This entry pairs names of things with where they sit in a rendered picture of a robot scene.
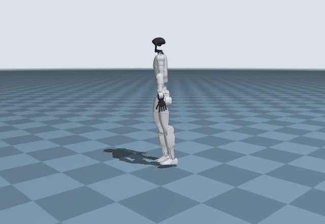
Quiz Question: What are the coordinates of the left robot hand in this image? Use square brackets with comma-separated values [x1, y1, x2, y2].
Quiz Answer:
[156, 95, 167, 112]

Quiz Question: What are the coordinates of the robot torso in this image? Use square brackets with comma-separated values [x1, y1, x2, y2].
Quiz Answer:
[153, 52, 170, 98]

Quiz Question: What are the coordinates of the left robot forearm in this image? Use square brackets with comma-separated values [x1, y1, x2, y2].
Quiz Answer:
[157, 74, 164, 99]

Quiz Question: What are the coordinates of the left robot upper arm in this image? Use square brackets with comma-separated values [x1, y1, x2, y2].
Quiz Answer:
[155, 55, 165, 80]

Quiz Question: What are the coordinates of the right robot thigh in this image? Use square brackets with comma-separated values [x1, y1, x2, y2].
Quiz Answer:
[153, 97, 164, 133]

